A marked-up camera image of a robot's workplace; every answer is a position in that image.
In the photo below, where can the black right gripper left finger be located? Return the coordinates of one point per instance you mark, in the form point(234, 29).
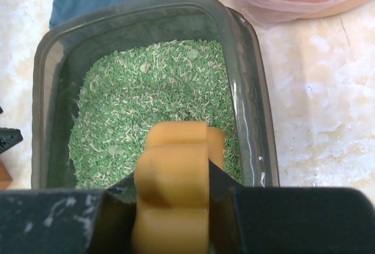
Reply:
point(69, 220)

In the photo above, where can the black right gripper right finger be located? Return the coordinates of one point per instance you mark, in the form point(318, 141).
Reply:
point(287, 219)

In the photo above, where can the orange compartment tray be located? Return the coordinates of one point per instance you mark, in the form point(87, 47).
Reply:
point(5, 178)

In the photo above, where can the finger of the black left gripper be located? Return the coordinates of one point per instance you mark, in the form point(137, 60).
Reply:
point(9, 137)

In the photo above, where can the yellow plastic litter scoop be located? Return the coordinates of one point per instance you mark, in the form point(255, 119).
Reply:
point(172, 183)

